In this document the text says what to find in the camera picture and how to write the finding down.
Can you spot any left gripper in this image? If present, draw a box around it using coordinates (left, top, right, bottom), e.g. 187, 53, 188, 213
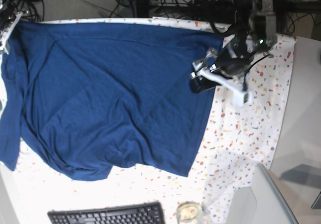
215, 43, 253, 77

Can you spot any dark blue t-shirt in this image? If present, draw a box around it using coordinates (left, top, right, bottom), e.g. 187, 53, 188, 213
1, 22, 223, 181

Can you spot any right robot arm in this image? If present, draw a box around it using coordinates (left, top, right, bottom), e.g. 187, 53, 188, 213
1, 0, 15, 25

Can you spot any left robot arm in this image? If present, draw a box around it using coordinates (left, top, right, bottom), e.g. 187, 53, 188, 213
215, 0, 277, 78

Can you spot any terrazzo patterned tablecloth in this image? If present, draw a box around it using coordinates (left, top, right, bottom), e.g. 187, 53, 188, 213
1, 17, 296, 223

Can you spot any black computer keyboard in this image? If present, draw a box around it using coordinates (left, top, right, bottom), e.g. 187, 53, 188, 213
47, 202, 165, 224

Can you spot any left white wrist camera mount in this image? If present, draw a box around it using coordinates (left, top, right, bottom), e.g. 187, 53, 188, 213
190, 48, 254, 106

